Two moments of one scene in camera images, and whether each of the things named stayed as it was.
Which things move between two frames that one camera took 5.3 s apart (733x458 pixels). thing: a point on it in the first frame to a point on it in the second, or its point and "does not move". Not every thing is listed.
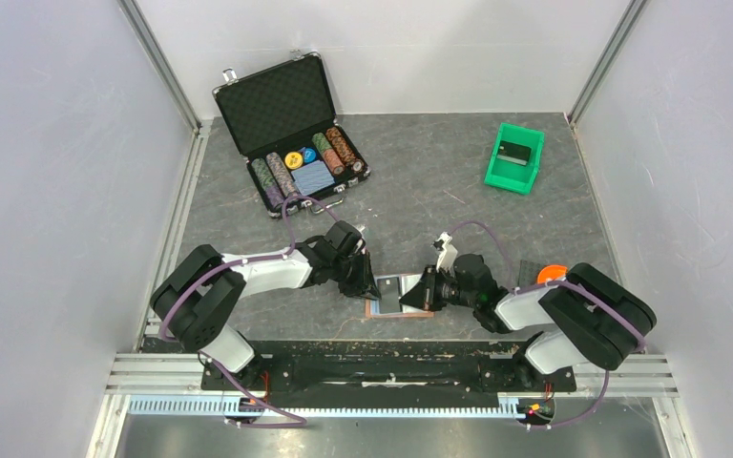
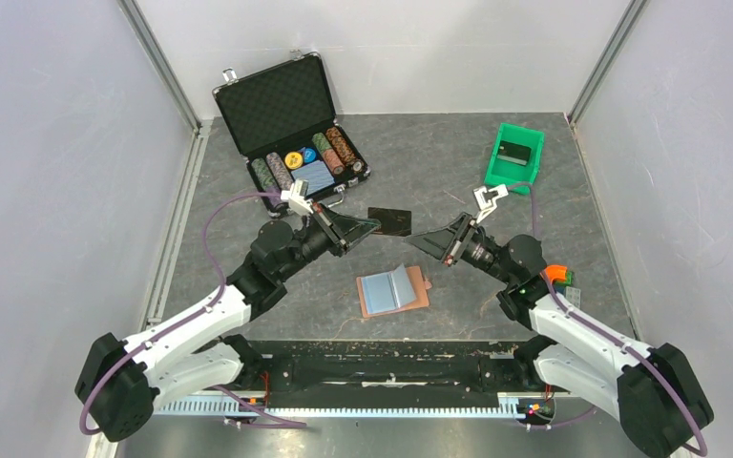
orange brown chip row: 343,147 does not move
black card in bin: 514,153 does not move
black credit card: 390,301 to 393,221
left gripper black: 365,286 to 353,230
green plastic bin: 515,158 does not move
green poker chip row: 265,176 does not move
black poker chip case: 283,120 does not move
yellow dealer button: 293,160 does not move
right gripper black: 423,294 to 438,242
